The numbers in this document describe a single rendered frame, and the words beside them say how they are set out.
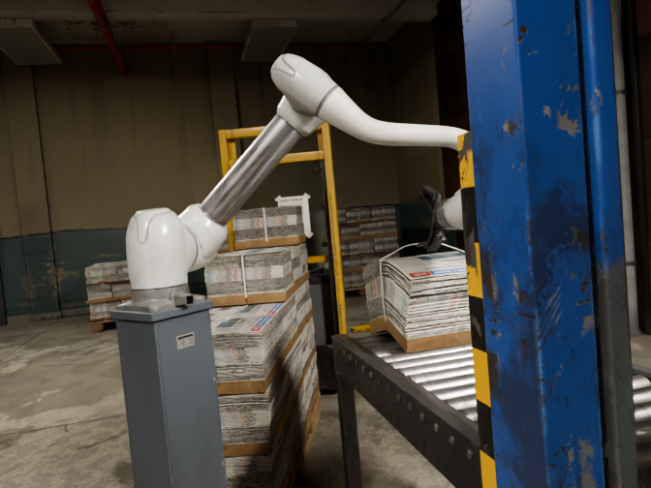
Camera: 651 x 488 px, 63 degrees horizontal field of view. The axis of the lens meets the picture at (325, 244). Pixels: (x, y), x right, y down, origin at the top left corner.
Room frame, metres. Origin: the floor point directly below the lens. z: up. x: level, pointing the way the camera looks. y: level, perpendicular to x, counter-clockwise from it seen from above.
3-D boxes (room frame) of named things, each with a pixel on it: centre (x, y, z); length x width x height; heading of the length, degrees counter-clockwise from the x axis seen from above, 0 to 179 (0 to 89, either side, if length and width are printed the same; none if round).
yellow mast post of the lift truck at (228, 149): (3.64, 0.60, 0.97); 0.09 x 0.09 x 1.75; 84
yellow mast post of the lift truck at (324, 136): (3.57, -0.05, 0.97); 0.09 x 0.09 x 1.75; 84
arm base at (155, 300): (1.48, 0.46, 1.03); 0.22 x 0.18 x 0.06; 52
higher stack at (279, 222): (3.17, 0.32, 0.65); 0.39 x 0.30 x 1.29; 84
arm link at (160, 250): (1.50, 0.48, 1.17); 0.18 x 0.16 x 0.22; 170
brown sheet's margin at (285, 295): (2.59, 0.38, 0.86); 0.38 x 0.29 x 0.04; 85
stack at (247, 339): (2.45, 0.39, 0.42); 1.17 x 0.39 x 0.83; 174
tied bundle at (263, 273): (2.59, 0.38, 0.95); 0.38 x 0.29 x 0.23; 85
